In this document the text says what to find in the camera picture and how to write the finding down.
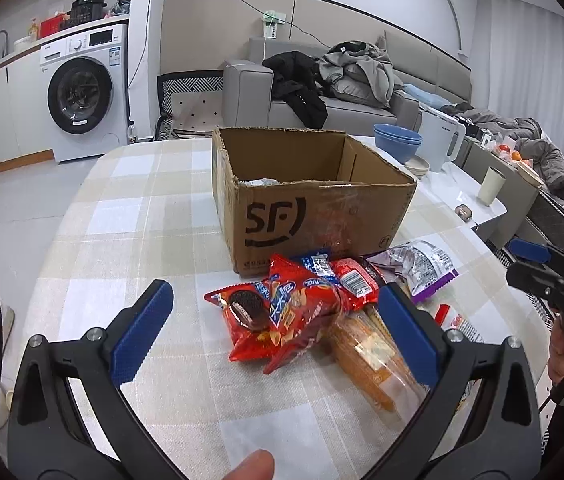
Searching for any black jacket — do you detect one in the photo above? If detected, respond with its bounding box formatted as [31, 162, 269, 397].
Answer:
[262, 51, 330, 128]

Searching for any black white patterned rug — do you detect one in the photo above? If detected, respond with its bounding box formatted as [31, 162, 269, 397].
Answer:
[156, 71, 225, 141]

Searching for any clear orange cracker packet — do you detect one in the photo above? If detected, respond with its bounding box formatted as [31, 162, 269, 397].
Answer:
[329, 305, 428, 418]

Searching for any grey clothes pile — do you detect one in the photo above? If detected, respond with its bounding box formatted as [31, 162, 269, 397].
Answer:
[317, 40, 405, 108]

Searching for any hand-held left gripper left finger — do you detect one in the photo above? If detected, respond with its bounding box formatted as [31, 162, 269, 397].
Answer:
[6, 280, 175, 480]

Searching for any person's right hand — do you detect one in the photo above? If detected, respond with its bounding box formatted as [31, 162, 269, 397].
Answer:
[547, 317, 564, 385]

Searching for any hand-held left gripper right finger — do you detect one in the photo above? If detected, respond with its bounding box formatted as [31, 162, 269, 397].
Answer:
[378, 282, 543, 480]

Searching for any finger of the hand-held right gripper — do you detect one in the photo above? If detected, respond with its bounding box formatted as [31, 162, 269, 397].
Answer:
[508, 238, 564, 273]
[505, 259, 564, 308]

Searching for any black pressure cooker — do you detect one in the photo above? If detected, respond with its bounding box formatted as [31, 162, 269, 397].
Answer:
[70, 0, 107, 23]

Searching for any grey sofa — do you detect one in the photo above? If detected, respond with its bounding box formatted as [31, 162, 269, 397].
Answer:
[223, 30, 473, 136]

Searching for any light blue cloth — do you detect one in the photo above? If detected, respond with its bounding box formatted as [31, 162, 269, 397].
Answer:
[404, 84, 443, 108]

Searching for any beige checked tablecloth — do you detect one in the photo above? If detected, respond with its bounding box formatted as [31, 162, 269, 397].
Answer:
[22, 137, 553, 480]

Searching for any person's left hand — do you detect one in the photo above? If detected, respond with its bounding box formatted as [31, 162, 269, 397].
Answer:
[214, 449, 277, 480]

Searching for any blue bowl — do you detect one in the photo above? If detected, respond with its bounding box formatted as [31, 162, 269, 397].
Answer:
[373, 123, 423, 148]
[377, 141, 421, 165]

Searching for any pile of oranges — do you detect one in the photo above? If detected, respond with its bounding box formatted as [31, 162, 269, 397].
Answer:
[497, 144, 535, 166]

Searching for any white curtain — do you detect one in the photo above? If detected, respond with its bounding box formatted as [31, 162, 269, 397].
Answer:
[472, 0, 564, 126]

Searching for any brown cardboard box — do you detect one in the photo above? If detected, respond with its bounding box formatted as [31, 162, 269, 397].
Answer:
[212, 126, 419, 277]

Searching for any red box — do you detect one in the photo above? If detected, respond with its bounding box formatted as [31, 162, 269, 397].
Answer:
[39, 14, 70, 38]

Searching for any purple white snack packet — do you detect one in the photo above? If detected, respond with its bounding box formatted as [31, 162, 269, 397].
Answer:
[364, 240, 460, 305]

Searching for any green white wall socket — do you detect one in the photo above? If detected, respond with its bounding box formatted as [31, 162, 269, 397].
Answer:
[261, 10, 287, 38]

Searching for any grey padded furniture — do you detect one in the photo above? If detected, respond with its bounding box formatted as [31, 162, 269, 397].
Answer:
[462, 137, 564, 251]

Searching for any cream cup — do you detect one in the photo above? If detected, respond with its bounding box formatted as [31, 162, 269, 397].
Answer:
[478, 166, 507, 206]

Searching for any small red white packet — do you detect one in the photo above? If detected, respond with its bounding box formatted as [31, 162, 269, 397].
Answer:
[434, 304, 483, 343]

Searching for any grey blanket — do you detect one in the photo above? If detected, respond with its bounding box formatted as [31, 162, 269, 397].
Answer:
[442, 102, 564, 206]

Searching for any white washing machine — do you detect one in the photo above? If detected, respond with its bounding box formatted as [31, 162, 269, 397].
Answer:
[39, 22, 130, 163]

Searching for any white electric kettle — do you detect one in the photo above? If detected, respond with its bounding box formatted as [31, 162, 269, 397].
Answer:
[419, 110, 467, 173]

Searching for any red chocolate cookie packet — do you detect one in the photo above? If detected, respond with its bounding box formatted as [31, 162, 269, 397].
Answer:
[204, 282, 283, 363]

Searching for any beige plate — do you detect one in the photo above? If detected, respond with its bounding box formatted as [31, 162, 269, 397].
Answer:
[404, 156, 431, 177]

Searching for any red snack packet blue lettering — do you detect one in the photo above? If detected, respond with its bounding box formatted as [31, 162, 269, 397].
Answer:
[262, 254, 349, 375]

